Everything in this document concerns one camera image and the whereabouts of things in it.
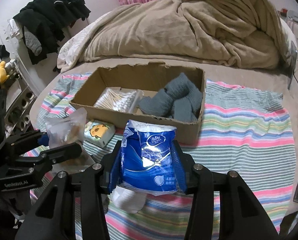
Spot beige fleece blanket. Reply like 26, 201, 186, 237
75, 0, 291, 69

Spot white socks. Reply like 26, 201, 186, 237
111, 186, 147, 214

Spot clear snack bag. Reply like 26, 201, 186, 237
45, 108, 95, 174

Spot bag of cotton swabs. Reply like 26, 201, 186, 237
93, 87, 144, 113

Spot white floral quilt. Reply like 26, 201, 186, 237
57, 12, 110, 73

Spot pile of black clothes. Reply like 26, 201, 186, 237
13, 0, 91, 65

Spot striped colourful towel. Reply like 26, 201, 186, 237
23, 73, 297, 240

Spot blue tissue pack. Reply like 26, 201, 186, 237
120, 120, 177, 196

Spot grey knit socks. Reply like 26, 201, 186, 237
138, 73, 203, 123

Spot capybara tissue pack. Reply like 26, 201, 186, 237
84, 120, 116, 148

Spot white shelf rack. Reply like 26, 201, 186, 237
4, 58, 37, 137

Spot brown cardboard box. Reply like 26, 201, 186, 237
70, 62, 206, 145

